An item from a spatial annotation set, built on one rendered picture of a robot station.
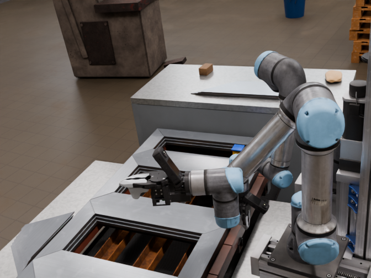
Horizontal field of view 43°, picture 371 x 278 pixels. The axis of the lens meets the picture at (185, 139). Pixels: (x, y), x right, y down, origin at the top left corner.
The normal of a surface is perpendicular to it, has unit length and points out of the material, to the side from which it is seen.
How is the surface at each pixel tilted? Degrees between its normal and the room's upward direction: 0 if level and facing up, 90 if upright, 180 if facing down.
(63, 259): 0
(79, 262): 0
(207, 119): 90
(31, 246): 0
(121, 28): 90
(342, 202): 90
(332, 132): 82
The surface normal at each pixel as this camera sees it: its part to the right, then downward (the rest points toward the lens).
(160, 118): -0.40, 0.48
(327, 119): -0.08, 0.36
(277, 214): -0.12, -0.87
